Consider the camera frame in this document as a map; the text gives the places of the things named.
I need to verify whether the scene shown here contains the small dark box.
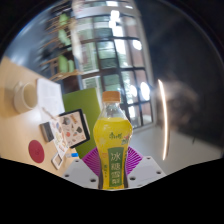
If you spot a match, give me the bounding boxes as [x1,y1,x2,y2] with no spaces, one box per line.
[39,121,55,143]

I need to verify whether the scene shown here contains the black tablet with picture screen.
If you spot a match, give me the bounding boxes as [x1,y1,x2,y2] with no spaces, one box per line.
[58,108,91,149]

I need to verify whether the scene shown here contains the printed sticker sheet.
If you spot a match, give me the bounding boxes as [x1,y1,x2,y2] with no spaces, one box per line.
[49,118,70,159]

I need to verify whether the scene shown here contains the flat round red coaster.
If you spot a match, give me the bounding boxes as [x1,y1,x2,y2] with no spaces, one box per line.
[27,139,46,164]

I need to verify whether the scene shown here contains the small blue-capped bottle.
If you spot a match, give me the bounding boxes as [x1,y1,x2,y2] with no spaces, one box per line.
[65,152,80,159]

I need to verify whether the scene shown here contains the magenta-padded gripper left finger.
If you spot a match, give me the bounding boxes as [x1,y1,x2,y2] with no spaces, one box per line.
[62,146,102,190]

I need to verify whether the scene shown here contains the green booth bench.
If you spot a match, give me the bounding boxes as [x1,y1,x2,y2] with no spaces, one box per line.
[62,87,103,159]

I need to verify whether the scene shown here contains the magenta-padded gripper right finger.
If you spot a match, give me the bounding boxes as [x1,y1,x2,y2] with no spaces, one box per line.
[124,145,167,189]

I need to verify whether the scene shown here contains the yellow drink bottle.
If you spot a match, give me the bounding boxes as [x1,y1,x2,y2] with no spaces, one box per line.
[92,90,134,190]

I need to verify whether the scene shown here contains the wooden chairs with green seats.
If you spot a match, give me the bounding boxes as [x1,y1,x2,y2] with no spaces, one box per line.
[39,3,84,83]

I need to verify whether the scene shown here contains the white paper sheet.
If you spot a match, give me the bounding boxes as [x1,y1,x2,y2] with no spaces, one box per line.
[35,78,66,123]

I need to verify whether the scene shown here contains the white ribbed mug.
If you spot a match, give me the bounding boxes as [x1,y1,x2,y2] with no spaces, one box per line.
[12,81,39,114]

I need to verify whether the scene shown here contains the small white device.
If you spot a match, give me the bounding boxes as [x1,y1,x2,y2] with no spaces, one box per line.
[50,152,65,170]

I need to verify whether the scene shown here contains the curved linear ceiling light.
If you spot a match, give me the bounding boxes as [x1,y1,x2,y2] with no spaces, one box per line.
[157,78,170,161]

